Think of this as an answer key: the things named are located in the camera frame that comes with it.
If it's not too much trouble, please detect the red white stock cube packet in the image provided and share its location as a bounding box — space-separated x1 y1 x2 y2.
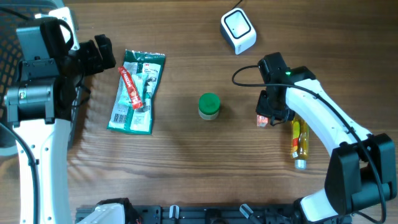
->
257 114 269 128

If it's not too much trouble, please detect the yellow dish soap bottle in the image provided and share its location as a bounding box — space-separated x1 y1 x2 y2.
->
290 115 310 170

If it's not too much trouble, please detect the green 3M product package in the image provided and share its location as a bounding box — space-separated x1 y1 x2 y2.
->
107 50 165 134

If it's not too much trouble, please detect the red Nescafe stick sachet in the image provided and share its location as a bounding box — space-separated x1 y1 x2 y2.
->
118 66 144 110

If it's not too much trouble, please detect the Knorr stock cube jar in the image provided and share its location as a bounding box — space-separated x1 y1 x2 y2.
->
198 93 221 120

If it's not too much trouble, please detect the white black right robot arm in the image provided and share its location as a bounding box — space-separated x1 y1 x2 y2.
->
256 52 397 223

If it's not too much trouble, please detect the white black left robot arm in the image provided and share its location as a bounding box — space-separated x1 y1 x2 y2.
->
4 7 116 223

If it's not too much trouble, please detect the white barcode scanner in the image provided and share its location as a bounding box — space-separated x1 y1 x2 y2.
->
220 8 257 55

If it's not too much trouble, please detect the grey plastic shopping basket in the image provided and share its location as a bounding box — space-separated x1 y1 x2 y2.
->
1 0 79 157

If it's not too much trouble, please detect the black right camera cable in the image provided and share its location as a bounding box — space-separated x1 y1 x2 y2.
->
231 64 387 224

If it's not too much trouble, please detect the black camera cable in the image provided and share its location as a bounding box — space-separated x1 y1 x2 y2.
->
231 64 387 224
0 123 41 224

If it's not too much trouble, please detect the black left camera cable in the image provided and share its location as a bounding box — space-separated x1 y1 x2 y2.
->
0 123 41 224

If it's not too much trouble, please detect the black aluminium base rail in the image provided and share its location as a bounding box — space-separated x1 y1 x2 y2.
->
75 198 309 224

